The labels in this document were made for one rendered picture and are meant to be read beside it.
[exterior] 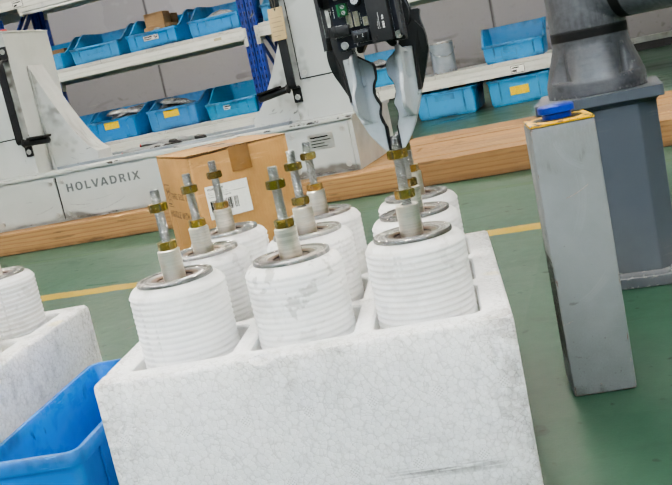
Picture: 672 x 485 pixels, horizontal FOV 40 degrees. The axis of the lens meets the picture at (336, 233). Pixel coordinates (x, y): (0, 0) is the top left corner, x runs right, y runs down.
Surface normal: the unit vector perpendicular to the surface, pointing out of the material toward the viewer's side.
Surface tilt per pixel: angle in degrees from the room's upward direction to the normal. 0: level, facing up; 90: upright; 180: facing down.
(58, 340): 90
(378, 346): 90
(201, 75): 90
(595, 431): 0
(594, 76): 72
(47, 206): 90
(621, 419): 0
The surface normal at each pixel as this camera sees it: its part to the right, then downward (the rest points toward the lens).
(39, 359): 0.97, -0.17
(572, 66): -0.67, -0.04
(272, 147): 0.38, 0.08
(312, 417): -0.10, 0.19
